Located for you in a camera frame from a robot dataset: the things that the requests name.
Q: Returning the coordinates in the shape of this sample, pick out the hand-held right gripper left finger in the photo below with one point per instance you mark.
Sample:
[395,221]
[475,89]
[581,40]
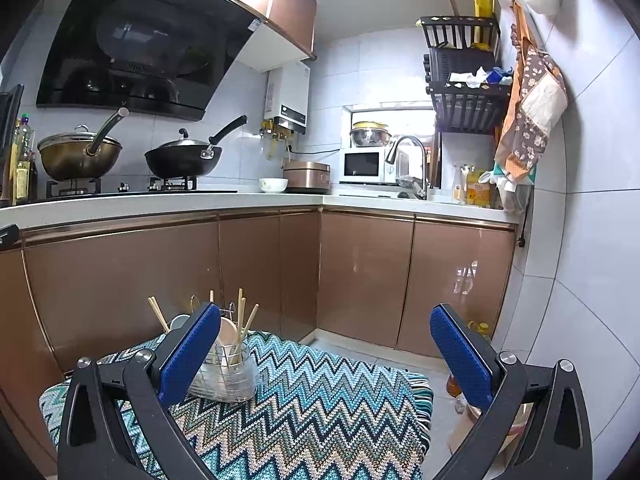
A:
[192,357]

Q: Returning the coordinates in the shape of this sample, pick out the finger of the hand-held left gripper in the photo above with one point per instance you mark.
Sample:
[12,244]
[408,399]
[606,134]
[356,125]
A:
[9,236]

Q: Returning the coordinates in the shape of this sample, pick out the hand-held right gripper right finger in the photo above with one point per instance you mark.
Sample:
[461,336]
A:
[462,360]

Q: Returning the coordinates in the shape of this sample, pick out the white ceramic spoon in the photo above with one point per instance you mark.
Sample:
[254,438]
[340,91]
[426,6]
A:
[227,335]
[179,322]

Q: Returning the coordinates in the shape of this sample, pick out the clear plastic utensil holder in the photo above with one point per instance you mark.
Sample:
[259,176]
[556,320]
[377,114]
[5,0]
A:
[230,380]

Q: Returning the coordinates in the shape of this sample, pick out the wooden chopstick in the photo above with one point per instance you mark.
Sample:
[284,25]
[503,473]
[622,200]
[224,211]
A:
[240,315]
[161,311]
[156,312]
[250,322]

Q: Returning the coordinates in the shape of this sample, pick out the oil bottles on counter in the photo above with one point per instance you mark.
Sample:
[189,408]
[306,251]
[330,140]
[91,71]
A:
[24,170]

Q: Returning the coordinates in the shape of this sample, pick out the trash bin with bag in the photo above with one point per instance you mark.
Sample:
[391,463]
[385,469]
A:
[462,435]

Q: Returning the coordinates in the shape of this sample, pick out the bronze wok with lid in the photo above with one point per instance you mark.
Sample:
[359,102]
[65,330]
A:
[75,157]

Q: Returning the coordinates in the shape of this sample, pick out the brown knife block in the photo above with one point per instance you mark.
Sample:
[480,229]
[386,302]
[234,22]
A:
[9,120]

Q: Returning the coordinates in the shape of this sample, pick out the zigzag patterned cloth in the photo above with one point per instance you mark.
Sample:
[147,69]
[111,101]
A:
[310,410]

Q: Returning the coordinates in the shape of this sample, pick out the black gas stove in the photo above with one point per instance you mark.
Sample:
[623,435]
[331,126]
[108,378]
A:
[130,191]

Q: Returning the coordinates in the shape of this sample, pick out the brown base cabinets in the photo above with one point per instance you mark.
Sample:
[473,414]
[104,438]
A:
[360,270]

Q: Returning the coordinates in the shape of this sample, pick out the yellow detergent bottle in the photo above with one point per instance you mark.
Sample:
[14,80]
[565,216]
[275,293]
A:
[480,190]

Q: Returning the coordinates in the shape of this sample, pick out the clear spray bottle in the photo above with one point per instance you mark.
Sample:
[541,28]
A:
[458,187]

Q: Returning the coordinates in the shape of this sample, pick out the white plastic bag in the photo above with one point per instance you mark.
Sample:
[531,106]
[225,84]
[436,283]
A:
[515,190]

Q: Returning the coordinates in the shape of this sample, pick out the black wok with lid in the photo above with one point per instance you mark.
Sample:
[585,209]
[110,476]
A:
[180,160]

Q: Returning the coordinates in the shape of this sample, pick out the white bowl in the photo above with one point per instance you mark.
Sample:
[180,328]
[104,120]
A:
[273,186]

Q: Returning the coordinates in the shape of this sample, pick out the brown rice cooker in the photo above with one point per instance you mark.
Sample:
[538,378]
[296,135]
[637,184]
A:
[306,177]

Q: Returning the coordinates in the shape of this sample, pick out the white microwave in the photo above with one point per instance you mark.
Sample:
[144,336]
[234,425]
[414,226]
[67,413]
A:
[362,165]

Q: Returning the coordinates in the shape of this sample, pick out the black range hood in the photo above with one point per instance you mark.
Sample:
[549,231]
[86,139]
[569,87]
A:
[140,50]

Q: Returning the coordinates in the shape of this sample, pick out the metal faucet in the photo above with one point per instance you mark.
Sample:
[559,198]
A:
[406,139]

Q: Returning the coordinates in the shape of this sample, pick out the stacked metal bowls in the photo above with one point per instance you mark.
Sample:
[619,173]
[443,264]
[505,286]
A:
[370,135]

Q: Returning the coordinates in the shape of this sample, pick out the black dish rack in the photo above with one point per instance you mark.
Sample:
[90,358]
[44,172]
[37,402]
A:
[470,105]

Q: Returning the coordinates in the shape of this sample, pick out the floral patterned apron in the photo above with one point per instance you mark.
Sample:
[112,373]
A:
[535,95]

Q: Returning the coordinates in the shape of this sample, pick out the white water heater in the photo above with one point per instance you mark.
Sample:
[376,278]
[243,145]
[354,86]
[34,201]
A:
[290,95]

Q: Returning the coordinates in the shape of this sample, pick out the yellow roll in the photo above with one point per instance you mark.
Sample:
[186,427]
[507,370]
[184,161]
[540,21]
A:
[483,10]

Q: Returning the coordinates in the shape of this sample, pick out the wooden stick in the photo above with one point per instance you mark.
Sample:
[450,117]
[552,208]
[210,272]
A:
[452,2]

